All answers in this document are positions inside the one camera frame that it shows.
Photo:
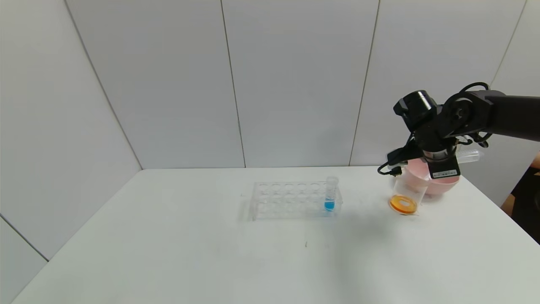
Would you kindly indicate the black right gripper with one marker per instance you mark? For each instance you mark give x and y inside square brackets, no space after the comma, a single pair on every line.
[444,169]

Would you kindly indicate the test tube with yellow pigment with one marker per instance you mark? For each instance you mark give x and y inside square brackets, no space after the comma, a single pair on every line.
[470,157]

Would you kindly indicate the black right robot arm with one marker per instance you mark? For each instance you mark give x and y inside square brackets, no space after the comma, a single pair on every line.
[506,114]

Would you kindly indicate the clear glass beaker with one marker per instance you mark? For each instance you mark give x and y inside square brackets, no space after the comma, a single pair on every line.
[404,204]

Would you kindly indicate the test tube with blue pigment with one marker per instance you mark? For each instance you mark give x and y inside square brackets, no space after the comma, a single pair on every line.
[329,205]

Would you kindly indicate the clear acrylic test tube rack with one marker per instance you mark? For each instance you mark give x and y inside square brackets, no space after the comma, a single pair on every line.
[291,214]

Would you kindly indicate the pink bowl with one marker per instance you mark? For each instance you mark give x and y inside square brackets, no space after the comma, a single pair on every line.
[443,187]

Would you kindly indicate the dark background object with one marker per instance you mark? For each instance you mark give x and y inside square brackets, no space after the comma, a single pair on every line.
[527,202]

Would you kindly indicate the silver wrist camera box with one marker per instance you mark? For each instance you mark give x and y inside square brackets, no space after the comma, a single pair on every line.
[398,155]

